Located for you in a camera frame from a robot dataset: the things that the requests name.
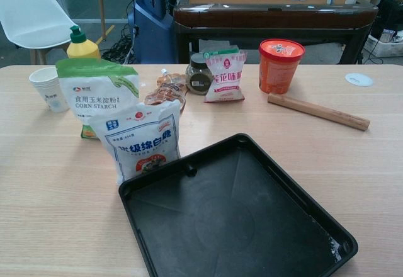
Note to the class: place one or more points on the white sugar bag blue print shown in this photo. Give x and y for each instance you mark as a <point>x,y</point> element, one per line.
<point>141,138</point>

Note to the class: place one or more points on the brown bread snack packet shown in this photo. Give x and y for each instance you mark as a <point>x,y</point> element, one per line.
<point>167,92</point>

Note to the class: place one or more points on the pink white snack packet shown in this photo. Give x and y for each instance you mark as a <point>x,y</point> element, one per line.
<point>225,78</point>

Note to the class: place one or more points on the black rectangular plastic tray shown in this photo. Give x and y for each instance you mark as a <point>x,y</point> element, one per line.
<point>236,211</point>

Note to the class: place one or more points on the glass spice jar black lid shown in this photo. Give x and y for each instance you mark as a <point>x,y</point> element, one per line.
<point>196,82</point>

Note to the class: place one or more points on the orange red cylindrical tub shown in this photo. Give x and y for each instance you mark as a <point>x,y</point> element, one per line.
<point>278,69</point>

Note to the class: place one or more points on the green white corn starch pouch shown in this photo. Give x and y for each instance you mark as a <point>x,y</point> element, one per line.
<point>94,94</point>

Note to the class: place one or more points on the wooden rolling pin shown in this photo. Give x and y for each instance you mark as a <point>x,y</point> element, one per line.
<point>315,110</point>

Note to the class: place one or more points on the blue chair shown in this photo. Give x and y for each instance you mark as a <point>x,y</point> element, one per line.
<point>151,6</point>

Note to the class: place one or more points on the dark wood mahjong table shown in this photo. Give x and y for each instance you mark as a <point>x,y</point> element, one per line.
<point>274,15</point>

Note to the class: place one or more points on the yellow squeeze bottle green cap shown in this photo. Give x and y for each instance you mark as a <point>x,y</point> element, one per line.
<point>82,50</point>

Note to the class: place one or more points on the stacked white paper cups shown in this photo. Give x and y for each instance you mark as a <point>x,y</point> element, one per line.
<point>50,91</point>

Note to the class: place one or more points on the white round table grommet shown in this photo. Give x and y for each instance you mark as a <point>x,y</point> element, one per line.
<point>359,79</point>

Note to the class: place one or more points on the white box with clutter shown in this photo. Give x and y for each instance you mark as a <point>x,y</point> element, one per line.
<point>385,42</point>

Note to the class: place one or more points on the white chair wooden legs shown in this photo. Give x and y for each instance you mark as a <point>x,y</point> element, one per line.
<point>31,12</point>

